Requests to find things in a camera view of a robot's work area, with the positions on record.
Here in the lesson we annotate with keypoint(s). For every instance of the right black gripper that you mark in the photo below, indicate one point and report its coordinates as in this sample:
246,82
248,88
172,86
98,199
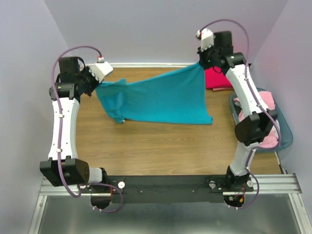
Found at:
201,54

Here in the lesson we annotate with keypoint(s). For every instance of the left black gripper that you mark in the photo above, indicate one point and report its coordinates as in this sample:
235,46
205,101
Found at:
96,82

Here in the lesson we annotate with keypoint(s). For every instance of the teal t shirt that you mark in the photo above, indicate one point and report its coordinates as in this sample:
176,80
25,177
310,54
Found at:
176,97

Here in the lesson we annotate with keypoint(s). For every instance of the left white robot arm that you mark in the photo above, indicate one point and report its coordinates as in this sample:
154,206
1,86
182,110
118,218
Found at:
63,165

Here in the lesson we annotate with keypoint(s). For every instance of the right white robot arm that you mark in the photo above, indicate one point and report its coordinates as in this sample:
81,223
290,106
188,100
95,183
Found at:
258,118

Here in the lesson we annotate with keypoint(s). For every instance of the folded magenta t shirt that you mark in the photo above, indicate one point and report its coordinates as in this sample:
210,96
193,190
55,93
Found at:
214,79

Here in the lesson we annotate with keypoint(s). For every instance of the pink t shirt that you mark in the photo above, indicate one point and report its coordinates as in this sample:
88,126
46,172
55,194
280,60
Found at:
271,139

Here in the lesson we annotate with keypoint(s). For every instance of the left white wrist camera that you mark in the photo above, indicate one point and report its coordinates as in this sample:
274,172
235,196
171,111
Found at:
101,70

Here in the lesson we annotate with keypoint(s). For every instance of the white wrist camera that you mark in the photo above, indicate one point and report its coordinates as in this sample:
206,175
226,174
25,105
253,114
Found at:
101,70
206,38

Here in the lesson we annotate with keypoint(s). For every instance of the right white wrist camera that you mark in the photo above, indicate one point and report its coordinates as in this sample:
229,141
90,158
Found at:
206,38

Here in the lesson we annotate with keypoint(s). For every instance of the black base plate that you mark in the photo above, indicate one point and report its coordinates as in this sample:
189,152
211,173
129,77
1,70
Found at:
167,189

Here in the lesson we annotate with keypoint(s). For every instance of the aluminium rail frame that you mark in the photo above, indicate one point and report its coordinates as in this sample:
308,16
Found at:
283,183

